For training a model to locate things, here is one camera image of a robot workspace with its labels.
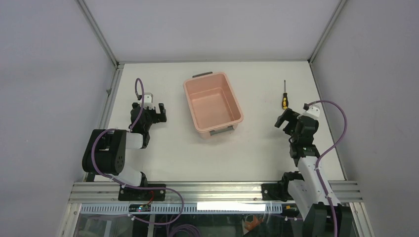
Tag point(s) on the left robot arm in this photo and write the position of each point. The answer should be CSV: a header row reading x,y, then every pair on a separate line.
x,y
106,149

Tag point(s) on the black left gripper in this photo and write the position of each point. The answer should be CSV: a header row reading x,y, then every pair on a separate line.
x,y
149,111

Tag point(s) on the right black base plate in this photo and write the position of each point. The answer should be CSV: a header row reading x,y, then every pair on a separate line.
x,y
275,191

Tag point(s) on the pink plastic bin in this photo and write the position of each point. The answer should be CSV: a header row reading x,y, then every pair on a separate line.
x,y
213,104

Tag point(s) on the black yellow screwdriver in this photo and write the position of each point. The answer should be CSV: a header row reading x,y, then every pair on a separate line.
x,y
285,101

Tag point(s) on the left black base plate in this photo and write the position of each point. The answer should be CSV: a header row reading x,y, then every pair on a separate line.
x,y
155,194

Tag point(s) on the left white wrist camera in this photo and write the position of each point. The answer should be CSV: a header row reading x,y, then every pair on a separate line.
x,y
148,100

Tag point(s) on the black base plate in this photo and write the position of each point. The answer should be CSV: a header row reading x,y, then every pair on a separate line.
x,y
275,191
155,194

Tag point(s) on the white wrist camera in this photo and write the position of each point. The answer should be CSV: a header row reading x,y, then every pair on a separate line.
x,y
148,100
313,112

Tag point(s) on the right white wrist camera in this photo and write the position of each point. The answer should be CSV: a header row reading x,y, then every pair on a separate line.
x,y
313,112

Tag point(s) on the aluminium mounting rail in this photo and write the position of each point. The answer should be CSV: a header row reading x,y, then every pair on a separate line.
x,y
190,192

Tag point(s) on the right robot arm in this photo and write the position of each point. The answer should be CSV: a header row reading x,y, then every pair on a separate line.
x,y
322,213

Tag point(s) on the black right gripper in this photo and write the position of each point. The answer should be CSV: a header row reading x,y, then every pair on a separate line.
x,y
291,122

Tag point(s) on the white slotted cable duct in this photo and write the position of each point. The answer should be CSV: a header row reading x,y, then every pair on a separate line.
x,y
213,207

